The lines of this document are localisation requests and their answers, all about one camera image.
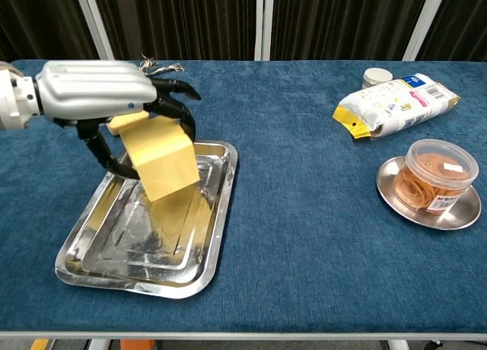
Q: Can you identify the white partition frame post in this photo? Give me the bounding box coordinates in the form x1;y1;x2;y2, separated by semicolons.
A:
253;0;275;61
72;0;115;62
402;0;450;61

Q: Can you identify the orange floor object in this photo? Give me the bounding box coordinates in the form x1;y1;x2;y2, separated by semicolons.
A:
120;340;156;350

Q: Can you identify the small white round jar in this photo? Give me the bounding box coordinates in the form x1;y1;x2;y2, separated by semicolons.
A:
361;68;393;91

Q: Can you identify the dark brown curtain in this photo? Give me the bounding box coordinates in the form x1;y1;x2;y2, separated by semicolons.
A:
416;0;487;63
91;0;259;61
0;0;100;72
270;0;433;61

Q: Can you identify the round metal plate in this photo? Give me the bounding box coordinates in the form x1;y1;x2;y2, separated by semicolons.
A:
376;155;482;231

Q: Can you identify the yellow rectangular block with hole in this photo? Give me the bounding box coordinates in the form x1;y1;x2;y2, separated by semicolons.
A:
106;111;150;137

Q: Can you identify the beige twisted rope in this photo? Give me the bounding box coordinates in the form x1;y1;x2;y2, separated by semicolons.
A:
137;53;184;78

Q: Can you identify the rectangular stainless steel tray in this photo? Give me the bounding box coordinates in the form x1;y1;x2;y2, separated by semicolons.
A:
55;139;240;300

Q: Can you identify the left black-fingered white robot hand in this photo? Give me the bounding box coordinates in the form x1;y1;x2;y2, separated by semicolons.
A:
33;60;202;180

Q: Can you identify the blue table cloth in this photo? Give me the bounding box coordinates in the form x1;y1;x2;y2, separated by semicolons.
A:
0;59;487;334

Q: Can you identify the yellow cube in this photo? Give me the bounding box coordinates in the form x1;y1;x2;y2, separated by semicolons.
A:
120;116;201;202

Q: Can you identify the white and yellow snack bag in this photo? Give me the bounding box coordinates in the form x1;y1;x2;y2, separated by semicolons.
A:
332;72;460;142

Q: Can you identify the clear jar of rubber bands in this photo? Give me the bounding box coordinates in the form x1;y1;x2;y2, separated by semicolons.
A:
393;138;479;215

